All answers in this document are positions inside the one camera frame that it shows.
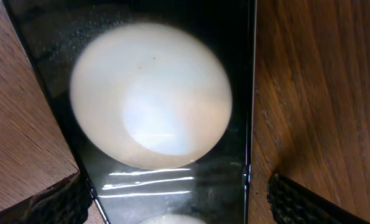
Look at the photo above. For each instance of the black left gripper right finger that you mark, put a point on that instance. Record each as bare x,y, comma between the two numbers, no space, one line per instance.
292,203

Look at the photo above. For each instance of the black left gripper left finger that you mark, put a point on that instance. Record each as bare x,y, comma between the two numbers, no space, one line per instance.
66,202

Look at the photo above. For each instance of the black Samsung Galaxy phone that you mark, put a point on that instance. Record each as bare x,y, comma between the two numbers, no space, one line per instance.
154,99

